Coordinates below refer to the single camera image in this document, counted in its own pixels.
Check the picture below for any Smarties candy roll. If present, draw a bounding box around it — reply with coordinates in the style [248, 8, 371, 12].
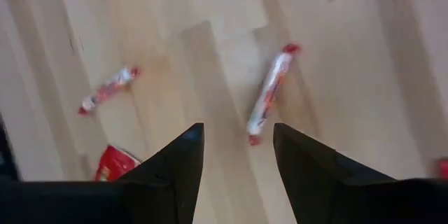
[77, 66, 141, 117]
[246, 43, 302, 147]

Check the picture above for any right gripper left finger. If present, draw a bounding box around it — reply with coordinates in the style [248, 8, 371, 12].
[120, 122, 205, 224]

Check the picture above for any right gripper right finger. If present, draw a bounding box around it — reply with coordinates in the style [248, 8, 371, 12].
[273, 122, 396, 224]

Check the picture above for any red Skittles pack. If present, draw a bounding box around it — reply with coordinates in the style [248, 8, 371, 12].
[94, 144, 142, 182]
[436, 158, 448, 180]

